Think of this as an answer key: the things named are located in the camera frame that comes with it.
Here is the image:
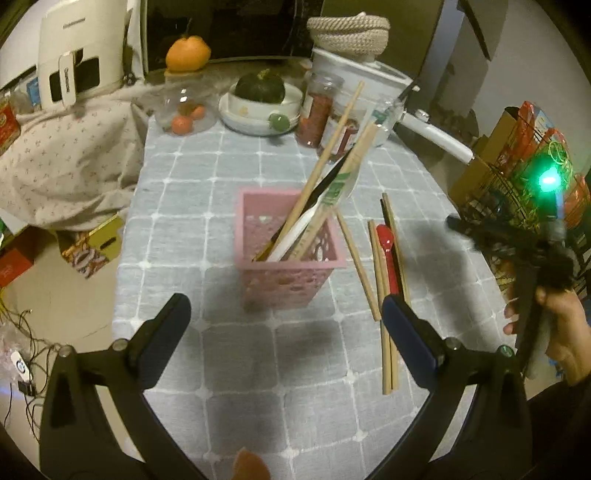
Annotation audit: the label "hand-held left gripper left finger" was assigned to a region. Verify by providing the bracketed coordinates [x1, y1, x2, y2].
[39, 292, 208, 480]

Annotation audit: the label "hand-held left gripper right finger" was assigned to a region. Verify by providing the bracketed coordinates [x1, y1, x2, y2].
[369, 294, 532, 480]

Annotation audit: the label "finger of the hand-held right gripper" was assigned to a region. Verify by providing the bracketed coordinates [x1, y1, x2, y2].
[444, 215, 513, 259]

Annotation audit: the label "paper-wrapped chopsticks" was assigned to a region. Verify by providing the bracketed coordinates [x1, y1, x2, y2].
[291, 121, 382, 260]

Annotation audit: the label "pink plastic utensil basket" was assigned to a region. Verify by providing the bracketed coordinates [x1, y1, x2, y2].
[235, 187, 347, 311]

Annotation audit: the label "white plastic spoon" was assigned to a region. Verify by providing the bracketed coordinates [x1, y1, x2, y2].
[265, 203, 324, 263]

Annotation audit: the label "person's right forearm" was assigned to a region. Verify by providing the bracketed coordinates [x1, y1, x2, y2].
[526, 369, 591, 462]

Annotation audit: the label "person's right hand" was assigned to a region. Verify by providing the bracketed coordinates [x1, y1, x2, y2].
[502, 286, 591, 387]

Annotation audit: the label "person's left hand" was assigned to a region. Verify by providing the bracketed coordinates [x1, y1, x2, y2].
[231, 450, 271, 480]

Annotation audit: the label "brown cardboard box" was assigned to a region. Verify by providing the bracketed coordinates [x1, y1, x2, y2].
[450, 106, 522, 213]

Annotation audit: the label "red plastic spoon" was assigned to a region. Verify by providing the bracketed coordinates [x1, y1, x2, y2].
[375, 224, 400, 297]

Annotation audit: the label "green vegetable bundle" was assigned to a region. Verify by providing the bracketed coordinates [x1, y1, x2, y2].
[545, 141, 575, 174]

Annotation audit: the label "printed yellow cardboard box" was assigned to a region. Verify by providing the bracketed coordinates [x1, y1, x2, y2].
[60, 215, 125, 280]

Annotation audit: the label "grey checked tablecloth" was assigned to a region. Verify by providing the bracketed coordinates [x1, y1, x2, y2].
[111, 111, 513, 480]

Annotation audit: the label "orange snack packet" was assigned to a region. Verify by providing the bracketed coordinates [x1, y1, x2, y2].
[516, 102, 552, 158]

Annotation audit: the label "small white device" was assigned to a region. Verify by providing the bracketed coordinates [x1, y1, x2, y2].
[11, 353, 33, 384]

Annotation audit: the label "short red-label spice jar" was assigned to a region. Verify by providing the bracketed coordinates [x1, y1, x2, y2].
[330, 99, 370, 160]

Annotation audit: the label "red box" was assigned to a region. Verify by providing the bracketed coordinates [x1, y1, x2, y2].
[0, 249, 35, 289]

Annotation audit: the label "white electric cooking pot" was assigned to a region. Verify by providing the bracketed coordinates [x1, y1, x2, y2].
[310, 46, 476, 164]

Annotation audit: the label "tall glass spice jar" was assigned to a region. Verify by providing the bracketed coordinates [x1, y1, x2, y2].
[295, 71, 345, 149]

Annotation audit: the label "grey refrigerator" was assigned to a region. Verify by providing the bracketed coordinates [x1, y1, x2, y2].
[318, 0, 518, 139]

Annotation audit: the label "floral cloth drape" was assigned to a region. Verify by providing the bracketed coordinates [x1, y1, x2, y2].
[0, 88, 151, 229]

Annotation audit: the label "glass jar with wooden lid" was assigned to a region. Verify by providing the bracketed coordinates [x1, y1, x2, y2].
[154, 69, 218, 136]

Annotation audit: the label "green pumpkin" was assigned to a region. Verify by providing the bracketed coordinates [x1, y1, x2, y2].
[235, 68, 286, 104]

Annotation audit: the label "red-label glass jar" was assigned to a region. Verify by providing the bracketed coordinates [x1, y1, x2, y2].
[0, 95, 21, 155]

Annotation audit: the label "black-lid glass canister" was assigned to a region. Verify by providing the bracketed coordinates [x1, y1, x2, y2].
[23, 76, 42, 112]

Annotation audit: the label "large orange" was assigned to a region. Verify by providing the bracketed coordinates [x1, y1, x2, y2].
[165, 34, 212, 73]

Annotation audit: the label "black microwave oven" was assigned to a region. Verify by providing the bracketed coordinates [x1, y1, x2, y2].
[139, 0, 324, 75]

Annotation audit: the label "white air fryer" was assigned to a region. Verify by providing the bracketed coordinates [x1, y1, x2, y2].
[37, 0, 127, 112]

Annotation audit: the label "black wire storage rack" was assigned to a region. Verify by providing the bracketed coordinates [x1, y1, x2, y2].
[455, 104, 591, 305]

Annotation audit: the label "floor cables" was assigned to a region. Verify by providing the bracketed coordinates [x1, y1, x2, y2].
[0, 305, 61, 430]

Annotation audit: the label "woven rope basket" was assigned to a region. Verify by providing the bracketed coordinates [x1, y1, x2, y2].
[306, 11, 390, 58]

